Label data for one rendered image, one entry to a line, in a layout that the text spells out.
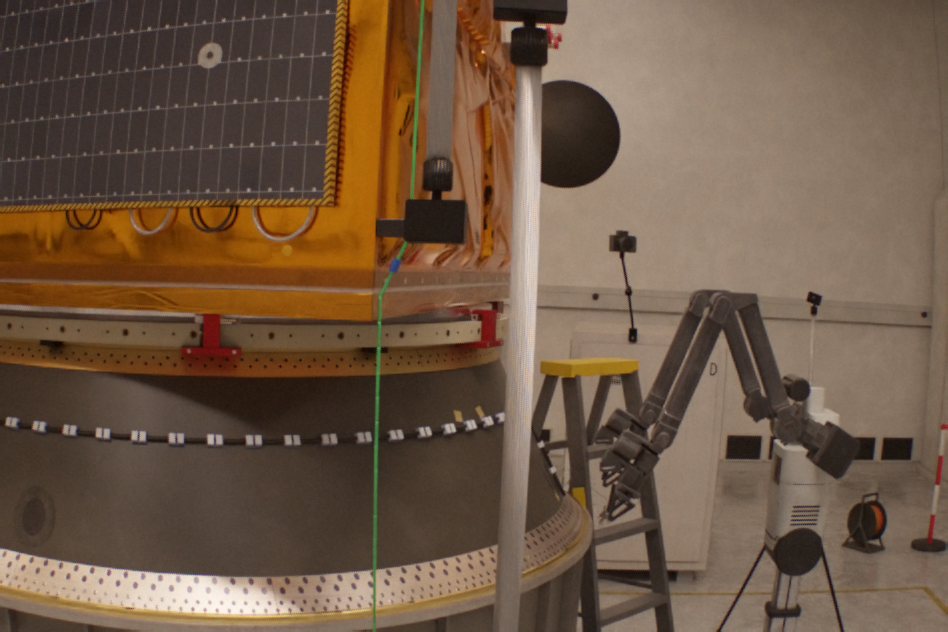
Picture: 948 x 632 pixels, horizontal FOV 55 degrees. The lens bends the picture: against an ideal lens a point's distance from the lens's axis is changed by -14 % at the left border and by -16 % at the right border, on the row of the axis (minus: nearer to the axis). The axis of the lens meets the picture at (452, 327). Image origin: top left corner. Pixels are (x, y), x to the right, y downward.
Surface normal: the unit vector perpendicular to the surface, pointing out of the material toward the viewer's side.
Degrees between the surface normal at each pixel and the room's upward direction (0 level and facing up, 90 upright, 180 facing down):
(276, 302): 90
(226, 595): 43
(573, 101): 90
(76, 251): 97
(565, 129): 90
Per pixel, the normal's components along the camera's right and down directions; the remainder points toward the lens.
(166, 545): 0.18, -0.41
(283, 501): 0.39, -0.40
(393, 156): 0.63, 0.04
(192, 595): 0.18, -0.69
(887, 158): -0.15, 0.05
